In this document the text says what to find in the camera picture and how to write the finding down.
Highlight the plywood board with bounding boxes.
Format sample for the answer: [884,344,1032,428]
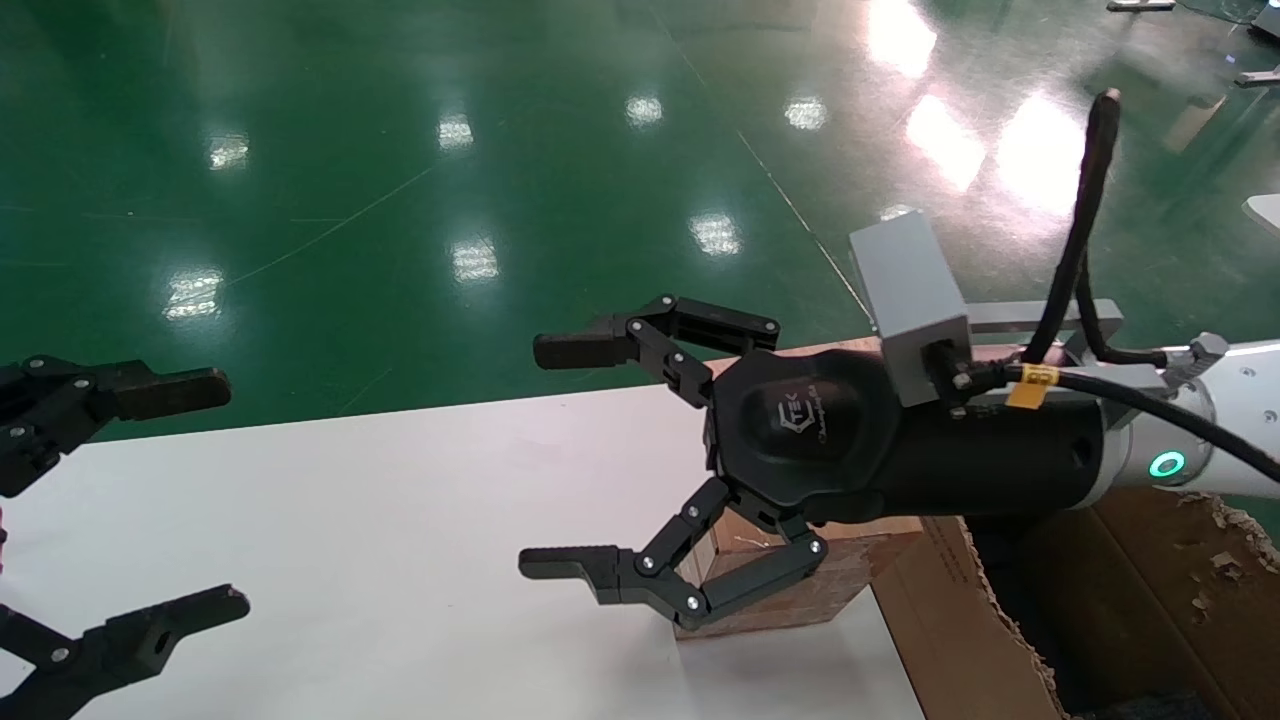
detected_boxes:
[712,338,1033,379]

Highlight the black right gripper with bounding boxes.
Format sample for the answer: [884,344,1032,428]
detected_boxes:
[518,295,1107,631]

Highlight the small wooden box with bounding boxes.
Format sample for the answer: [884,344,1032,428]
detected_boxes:
[675,505,923,641]

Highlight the black looped cable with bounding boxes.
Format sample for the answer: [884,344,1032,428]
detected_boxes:
[1018,88,1169,367]

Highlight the big cardboard box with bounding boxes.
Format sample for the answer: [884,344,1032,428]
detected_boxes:
[870,490,1280,720]

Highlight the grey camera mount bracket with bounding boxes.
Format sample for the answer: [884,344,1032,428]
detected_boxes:
[965,298,1123,353]

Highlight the black cable with yellow tag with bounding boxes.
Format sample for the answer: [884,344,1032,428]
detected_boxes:
[945,362,1280,483]

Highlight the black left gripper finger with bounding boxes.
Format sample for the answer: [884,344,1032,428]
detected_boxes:
[0,355,233,498]
[0,585,251,720]

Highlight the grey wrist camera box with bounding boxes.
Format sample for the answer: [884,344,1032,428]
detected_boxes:
[850,212,973,408]

